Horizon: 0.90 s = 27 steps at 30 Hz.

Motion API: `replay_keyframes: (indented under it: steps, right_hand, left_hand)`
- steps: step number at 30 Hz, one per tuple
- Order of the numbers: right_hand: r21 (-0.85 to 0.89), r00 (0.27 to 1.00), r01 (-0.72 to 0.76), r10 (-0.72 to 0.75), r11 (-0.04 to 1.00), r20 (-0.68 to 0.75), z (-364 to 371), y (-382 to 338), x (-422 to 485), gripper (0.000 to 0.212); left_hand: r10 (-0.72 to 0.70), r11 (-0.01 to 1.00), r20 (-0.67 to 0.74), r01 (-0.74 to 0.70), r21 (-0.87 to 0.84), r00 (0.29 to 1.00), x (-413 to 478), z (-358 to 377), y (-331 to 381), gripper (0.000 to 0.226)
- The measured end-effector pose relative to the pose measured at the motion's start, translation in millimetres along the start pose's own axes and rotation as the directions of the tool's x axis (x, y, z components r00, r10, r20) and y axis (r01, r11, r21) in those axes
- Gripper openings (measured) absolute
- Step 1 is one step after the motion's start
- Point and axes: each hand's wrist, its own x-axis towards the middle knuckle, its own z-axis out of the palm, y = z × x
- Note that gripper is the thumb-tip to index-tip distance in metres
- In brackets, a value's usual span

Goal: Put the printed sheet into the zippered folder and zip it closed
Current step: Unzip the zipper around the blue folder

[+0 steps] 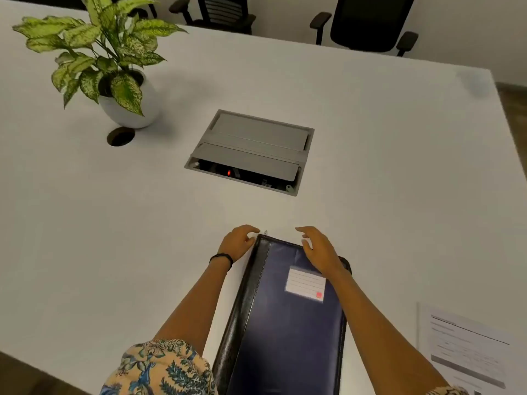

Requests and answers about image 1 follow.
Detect person's left hand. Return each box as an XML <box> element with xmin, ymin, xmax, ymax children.
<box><xmin>217</xmin><ymin>224</ymin><xmax>261</xmax><ymax>264</ymax></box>

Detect person's right hand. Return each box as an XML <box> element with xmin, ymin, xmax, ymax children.
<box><xmin>295</xmin><ymin>225</ymin><xmax>345</xmax><ymax>280</ymax></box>

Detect blue zippered folder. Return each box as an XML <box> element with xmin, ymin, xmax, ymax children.
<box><xmin>211</xmin><ymin>234</ymin><xmax>353</xmax><ymax>395</ymax></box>

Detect printed paper sheet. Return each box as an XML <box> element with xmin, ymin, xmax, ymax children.
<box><xmin>416</xmin><ymin>302</ymin><xmax>527</xmax><ymax>395</ymax></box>

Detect person's right forearm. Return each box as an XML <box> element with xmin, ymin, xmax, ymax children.
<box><xmin>327</xmin><ymin>267</ymin><xmax>452</xmax><ymax>395</ymax></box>

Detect person's left forearm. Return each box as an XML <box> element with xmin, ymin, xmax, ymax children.
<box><xmin>153</xmin><ymin>258</ymin><xmax>231</xmax><ymax>357</ymax></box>

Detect black wristband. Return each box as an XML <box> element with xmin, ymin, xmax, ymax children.
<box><xmin>209</xmin><ymin>253</ymin><xmax>234</xmax><ymax>270</ymax></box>

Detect floral patterned dress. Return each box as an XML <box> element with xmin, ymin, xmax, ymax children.
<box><xmin>100</xmin><ymin>339</ymin><xmax>470</xmax><ymax>395</ymax></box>

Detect green variegated leafy plant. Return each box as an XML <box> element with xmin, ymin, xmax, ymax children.
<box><xmin>12</xmin><ymin>0</ymin><xmax>188</xmax><ymax>116</ymax></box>

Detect black ribbed-back office chair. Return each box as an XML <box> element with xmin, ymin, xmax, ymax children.
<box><xmin>169</xmin><ymin>0</ymin><xmax>257</xmax><ymax>36</ymax></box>

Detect black plain-back office chair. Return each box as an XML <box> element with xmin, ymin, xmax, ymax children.
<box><xmin>309</xmin><ymin>0</ymin><xmax>419</xmax><ymax>58</ymax></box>

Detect grey table cable box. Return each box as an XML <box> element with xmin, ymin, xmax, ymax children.
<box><xmin>184</xmin><ymin>109</ymin><xmax>315</xmax><ymax>198</ymax></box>

